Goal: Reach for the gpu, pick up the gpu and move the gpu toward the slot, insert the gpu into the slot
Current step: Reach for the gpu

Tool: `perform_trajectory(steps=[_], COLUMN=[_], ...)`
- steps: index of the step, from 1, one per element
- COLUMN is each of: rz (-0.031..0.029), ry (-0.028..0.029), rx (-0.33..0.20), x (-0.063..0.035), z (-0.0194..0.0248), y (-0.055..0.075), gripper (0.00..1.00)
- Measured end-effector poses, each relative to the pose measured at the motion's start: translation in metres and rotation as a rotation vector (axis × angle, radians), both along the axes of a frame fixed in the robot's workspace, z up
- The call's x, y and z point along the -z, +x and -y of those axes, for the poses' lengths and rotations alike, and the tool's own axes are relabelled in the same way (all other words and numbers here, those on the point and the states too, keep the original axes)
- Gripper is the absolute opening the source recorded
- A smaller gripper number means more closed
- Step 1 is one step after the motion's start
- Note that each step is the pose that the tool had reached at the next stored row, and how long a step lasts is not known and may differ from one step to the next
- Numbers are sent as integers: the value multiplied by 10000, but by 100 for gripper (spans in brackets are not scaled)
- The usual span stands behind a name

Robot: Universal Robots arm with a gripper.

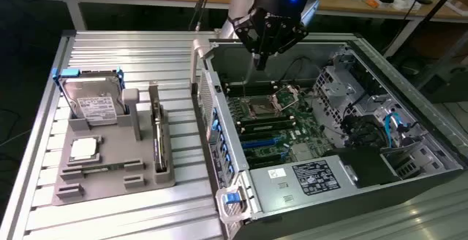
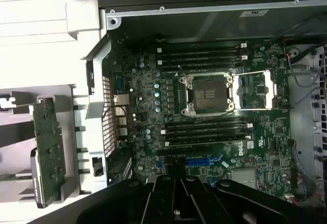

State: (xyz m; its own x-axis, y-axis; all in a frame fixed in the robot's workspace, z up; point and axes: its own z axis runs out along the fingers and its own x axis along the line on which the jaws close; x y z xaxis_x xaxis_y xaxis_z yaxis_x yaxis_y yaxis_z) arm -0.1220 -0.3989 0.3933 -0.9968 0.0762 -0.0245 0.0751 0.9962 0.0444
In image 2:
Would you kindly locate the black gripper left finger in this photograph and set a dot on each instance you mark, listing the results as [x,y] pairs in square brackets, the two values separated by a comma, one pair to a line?
[115,203]

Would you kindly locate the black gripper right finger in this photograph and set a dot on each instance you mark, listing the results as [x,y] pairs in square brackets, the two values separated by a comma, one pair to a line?
[230,203]

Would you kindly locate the blue expansion slot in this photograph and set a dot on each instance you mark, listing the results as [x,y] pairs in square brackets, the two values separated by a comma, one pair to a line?
[201,162]

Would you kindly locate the black expansion slot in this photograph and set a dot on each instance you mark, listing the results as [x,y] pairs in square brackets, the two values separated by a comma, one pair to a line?
[184,153]

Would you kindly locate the black RAM slot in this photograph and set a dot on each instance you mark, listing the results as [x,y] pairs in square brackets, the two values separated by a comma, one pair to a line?
[204,123]
[201,60]
[204,130]
[201,67]
[204,136]
[168,145]
[201,54]
[201,48]

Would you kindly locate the silver chipset heatsink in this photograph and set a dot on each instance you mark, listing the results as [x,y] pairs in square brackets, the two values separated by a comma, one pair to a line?
[244,176]

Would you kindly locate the green motherboard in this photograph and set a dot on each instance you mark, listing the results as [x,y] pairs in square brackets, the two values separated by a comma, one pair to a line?
[268,132]

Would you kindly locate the silver port block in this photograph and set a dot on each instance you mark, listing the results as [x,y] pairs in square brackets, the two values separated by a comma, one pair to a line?
[120,111]

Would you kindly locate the metal disk bay cage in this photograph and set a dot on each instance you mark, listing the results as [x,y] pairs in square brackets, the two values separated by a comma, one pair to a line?
[301,132]

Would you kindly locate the CPU socket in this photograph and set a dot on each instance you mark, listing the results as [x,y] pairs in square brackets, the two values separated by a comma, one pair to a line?
[207,93]

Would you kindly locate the silver socket cover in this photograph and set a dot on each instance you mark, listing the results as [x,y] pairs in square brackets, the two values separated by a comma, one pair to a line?
[269,91]

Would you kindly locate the grey parts rack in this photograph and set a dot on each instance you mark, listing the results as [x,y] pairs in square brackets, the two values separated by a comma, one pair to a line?
[65,93]

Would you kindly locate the thin locking lever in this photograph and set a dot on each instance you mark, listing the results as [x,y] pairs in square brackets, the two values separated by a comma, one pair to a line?
[184,82]

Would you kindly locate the open black PC case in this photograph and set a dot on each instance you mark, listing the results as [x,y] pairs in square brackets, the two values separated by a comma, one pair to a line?
[178,22]

